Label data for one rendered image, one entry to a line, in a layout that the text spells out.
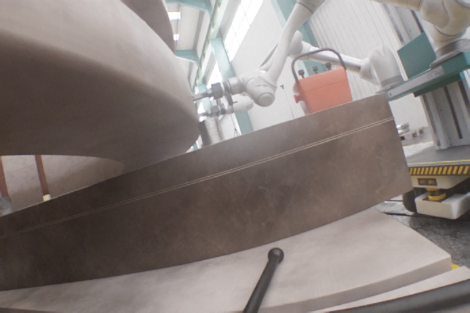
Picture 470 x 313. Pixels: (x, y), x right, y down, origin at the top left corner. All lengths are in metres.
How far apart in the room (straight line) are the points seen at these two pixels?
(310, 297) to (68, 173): 3.65
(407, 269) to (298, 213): 0.45
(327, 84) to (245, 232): 0.58
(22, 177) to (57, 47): 4.04
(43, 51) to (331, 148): 0.81
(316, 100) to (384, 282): 0.61
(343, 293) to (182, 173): 0.62
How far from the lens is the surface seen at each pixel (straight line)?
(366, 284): 0.52
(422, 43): 1.54
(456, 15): 1.08
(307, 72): 9.81
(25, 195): 4.44
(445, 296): 0.42
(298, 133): 0.85
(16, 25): 0.47
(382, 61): 1.58
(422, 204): 1.46
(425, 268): 0.54
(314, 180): 0.85
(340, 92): 0.92
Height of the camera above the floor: 0.59
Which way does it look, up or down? 3 degrees up
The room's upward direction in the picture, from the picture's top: 17 degrees counter-clockwise
